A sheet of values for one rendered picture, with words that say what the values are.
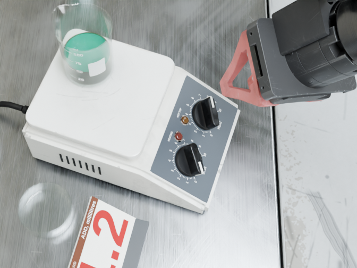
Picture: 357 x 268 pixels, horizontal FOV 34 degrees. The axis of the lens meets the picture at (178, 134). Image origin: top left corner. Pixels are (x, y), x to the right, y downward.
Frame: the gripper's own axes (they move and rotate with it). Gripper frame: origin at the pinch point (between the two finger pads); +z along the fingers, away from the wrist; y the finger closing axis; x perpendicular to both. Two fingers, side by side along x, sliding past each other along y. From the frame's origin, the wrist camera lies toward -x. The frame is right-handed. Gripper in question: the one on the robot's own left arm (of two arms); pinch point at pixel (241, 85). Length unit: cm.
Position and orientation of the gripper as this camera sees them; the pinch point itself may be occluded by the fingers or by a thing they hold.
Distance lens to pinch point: 57.4
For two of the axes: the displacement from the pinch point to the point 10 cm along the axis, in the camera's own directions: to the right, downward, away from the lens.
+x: 2.0, 9.7, -1.2
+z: -5.4, 2.1, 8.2
